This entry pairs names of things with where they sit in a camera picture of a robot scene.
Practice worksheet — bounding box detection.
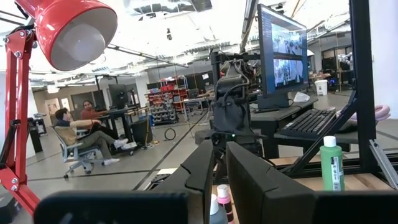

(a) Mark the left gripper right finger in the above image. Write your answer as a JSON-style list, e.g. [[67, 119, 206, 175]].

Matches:
[[226, 141, 398, 224]]

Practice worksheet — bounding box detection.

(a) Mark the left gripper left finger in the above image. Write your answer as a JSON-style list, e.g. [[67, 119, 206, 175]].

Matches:
[[34, 139, 216, 224]]

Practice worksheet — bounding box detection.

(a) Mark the pink paint bottle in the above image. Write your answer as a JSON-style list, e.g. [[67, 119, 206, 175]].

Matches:
[[216, 184, 236, 224]]

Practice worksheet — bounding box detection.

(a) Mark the large dark teal paint bottle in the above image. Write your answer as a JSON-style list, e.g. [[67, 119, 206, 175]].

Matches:
[[208, 193, 229, 224]]

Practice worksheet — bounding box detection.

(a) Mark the large green paint bottle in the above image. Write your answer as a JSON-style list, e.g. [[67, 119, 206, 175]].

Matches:
[[319, 135, 346, 192]]

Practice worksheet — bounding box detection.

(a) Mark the black computer desk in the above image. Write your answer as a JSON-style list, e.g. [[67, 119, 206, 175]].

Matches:
[[248, 93, 361, 159]]

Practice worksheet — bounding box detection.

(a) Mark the storage rack with red bins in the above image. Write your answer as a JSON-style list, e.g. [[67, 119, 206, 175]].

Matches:
[[145, 82, 190, 125]]

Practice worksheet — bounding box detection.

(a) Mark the black waste bin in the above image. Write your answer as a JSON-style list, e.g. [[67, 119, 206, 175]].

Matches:
[[130, 118, 154, 146]]

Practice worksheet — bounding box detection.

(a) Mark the white crumpled paper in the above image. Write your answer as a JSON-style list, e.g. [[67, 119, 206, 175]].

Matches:
[[292, 91, 311, 103]]

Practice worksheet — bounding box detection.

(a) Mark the black keyboard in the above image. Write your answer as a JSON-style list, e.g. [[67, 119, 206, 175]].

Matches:
[[281, 108, 337, 138]]

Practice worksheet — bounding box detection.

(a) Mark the rig computer monitor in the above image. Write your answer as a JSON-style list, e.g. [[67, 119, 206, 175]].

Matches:
[[256, 3, 310, 110]]

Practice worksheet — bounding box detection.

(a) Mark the white waste bin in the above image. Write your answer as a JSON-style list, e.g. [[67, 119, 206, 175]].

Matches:
[[314, 79, 329, 96]]

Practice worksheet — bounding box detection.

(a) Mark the black background desk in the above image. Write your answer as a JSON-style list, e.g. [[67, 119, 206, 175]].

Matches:
[[99, 105, 150, 150]]

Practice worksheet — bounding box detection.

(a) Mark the black background monitor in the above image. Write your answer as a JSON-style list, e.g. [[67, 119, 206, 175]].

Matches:
[[108, 83, 130, 110]]

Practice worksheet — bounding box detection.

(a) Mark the grey office chair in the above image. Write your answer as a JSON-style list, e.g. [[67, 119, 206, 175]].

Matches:
[[51, 126, 105, 180]]

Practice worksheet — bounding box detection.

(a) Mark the person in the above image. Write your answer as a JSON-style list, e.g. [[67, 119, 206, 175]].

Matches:
[[80, 100, 109, 122], [53, 107, 137, 166]]

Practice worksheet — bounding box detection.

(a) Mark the black rolling cabinet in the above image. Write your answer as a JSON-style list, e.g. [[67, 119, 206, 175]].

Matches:
[[27, 117, 48, 153]]

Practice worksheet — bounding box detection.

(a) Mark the red desk lamp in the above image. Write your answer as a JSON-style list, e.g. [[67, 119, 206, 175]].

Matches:
[[0, 0, 118, 217]]

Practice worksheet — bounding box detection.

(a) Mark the black cable loop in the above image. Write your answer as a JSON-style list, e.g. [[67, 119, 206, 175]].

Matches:
[[164, 127, 177, 141]]

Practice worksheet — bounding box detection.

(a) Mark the black aluminium rig frame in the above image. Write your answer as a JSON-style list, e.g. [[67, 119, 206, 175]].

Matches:
[[270, 0, 398, 191]]

